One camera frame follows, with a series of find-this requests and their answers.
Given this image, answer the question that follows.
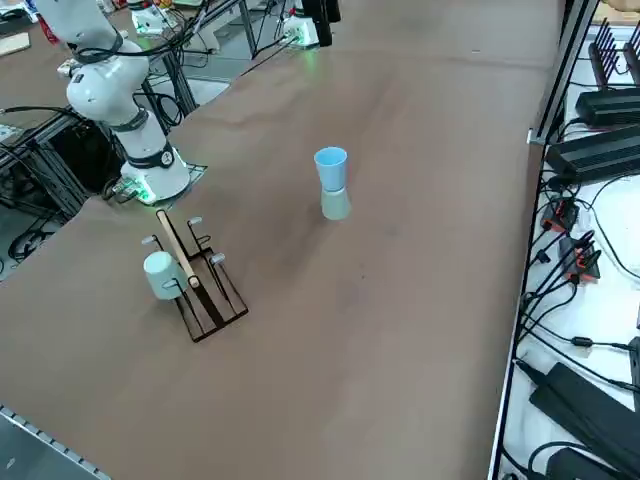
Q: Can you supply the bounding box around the black wire cup rack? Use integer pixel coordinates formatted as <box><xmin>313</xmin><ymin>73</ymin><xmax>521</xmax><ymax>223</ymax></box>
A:
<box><xmin>141</xmin><ymin>208</ymin><xmax>250</xmax><ymax>345</ymax></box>

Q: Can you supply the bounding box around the black antenna device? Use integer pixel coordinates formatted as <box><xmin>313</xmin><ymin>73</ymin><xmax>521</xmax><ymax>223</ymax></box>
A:
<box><xmin>588</xmin><ymin>18</ymin><xmax>640</xmax><ymax>92</ymax></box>

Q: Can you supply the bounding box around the ribbed black power brick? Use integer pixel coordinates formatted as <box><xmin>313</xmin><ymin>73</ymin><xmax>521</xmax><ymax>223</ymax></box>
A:
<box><xmin>543</xmin><ymin>124</ymin><xmax>640</xmax><ymax>177</ymax></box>

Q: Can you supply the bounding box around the red and white tag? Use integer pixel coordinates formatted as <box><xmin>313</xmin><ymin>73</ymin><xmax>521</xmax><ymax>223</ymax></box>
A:
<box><xmin>35</xmin><ymin>7</ymin><xmax>65</xmax><ymax>50</ymax></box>

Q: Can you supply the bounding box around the wooden board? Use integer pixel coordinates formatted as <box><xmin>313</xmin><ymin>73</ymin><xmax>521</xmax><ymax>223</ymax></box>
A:
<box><xmin>0</xmin><ymin>32</ymin><xmax>32</xmax><ymax>57</ymax></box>

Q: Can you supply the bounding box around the black metal frame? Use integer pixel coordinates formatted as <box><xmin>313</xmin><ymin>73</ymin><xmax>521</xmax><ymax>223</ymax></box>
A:
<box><xmin>0</xmin><ymin>107</ymin><xmax>126</xmax><ymax>226</ymax></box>

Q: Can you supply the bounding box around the orange and black adapter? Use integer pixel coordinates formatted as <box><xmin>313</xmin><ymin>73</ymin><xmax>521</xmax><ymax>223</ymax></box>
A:
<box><xmin>541</xmin><ymin>198</ymin><xmax>581</xmax><ymax>234</ymax></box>
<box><xmin>556</xmin><ymin>233</ymin><xmax>602</xmax><ymax>285</ymax></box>

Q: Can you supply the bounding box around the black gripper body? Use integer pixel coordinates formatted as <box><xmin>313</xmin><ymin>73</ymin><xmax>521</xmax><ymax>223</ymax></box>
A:
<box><xmin>301</xmin><ymin>0</ymin><xmax>342</xmax><ymax>24</ymax></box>

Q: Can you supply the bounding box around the pale green plastic cup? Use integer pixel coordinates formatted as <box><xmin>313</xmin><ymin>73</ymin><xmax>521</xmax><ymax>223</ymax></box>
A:
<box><xmin>142</xmin><ymin>250</ymin><xmax>184</xmax><ymax>302</ymax></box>
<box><xmin>320</xmin><ymin>187</ymin><xmax>353</xmax><ymax>222</ymax></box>

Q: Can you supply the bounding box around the aluminium camera post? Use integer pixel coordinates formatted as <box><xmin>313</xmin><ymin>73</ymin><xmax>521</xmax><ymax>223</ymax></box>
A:
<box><xmin>527</xmin><ymin>0</ymin><xmax>601</xmax><ymax>147</ymax></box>

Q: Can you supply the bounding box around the blue plastic cup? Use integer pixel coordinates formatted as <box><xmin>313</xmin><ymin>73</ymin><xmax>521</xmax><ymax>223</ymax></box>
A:
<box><xmin>313</xmin><ymin>145</ymin><xmax>349</xmax><ymax>192</ymax></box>

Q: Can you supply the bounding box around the aluminium edge rail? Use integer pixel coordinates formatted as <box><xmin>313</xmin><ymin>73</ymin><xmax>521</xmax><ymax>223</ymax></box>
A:
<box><xmin>0</xmin><ymin>403</ymin><xmax>112</xmax><ymax>480</ymax></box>

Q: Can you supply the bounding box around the large black power brick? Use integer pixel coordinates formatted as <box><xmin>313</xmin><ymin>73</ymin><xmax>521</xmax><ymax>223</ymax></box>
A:
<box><xmin>528</xmin><ymin>360</ymin><xmax>640</xmax><ymax>474</ymax></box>

